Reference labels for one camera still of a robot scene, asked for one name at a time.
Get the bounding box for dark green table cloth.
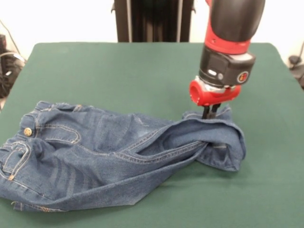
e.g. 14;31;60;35
0;42;304;228

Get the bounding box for blue denim jeans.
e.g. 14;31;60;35
0;101;247;212

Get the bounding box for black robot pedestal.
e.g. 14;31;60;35
114;0;196;43

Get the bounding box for black wheeled chair base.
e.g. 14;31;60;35
288;55;304;90
0;34;27;98

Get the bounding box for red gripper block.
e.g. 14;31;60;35
189;76;242;120

